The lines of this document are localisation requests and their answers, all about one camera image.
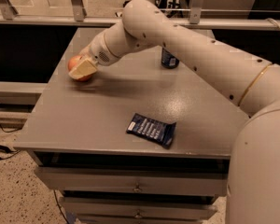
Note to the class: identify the blue rxbar wrapper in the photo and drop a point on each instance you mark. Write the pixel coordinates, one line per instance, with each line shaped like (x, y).
(152, 130)

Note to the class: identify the lower grey drawer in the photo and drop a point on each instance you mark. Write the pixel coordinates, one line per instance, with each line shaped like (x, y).
(137, 209)

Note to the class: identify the grey drawer cabinet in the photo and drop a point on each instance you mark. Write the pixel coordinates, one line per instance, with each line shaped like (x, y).
(83, 125)

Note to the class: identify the metal railing frame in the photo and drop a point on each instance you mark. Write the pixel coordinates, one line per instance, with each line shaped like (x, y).
(203, 14)

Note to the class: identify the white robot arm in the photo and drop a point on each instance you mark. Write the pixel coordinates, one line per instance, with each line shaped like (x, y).
(253, 84)

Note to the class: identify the blue soda can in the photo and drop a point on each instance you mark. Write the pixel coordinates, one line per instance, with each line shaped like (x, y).
(168, 60)

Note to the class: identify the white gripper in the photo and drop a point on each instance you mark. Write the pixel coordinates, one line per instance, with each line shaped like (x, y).
(98, 51)

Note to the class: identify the upper grey drawer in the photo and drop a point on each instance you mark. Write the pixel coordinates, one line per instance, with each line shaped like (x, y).
(138, 182)

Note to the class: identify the grey drawer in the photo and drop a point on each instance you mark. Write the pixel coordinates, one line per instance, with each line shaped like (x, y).
(137, 209)
(138, 182)

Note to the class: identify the red orange apple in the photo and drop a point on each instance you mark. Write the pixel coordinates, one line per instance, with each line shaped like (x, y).
(79, 68)

